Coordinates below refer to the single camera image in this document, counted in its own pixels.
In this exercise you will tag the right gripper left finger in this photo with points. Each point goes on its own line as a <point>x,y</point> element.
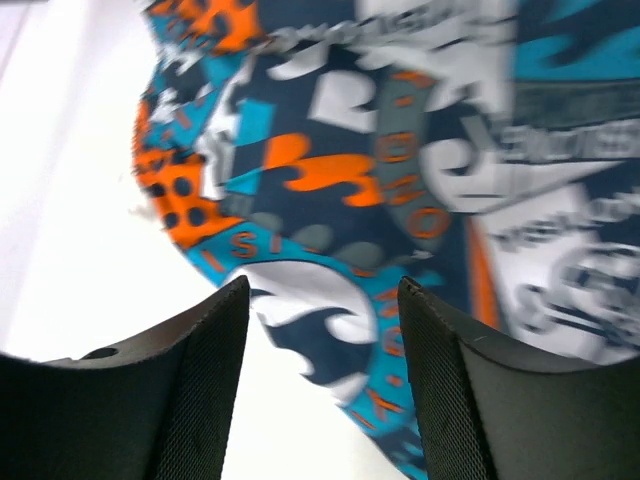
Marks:
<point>157,405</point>

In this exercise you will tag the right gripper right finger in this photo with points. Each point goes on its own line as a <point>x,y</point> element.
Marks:
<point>489,406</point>

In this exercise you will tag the blue orange patterned shorts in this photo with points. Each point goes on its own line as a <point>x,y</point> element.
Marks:
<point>327,149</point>

